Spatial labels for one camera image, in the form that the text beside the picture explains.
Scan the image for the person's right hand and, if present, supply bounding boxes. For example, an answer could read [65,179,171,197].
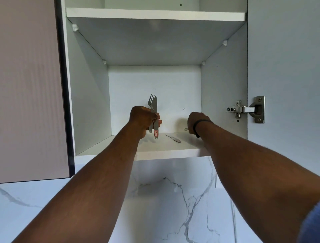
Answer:
[187,111,213,136]

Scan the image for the silver knife with pink label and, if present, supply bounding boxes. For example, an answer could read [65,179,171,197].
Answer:
[151,96,160,140]

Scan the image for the white cabinet shelf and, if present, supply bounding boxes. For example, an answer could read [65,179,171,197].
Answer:
[66,7,247,66]

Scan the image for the person's blue shirt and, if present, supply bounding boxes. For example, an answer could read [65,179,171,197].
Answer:
[297,202,320,243]

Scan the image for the metal cabinet door hinge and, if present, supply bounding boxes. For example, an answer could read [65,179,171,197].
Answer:
[226,96,265,124]

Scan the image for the person's left forearm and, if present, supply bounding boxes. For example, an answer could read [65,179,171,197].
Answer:
[12,124,145,243]

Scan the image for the person's left hand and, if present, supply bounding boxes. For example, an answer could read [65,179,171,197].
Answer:
[129,106,163,140]

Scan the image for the beige ribbed wall cabinet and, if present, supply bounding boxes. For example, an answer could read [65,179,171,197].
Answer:
[0,0,320,201]

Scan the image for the person's right forearm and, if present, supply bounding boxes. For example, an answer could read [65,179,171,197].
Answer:
[197,121,320,243]

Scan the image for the black wristband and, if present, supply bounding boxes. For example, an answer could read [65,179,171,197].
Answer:
[194,119,213,139]

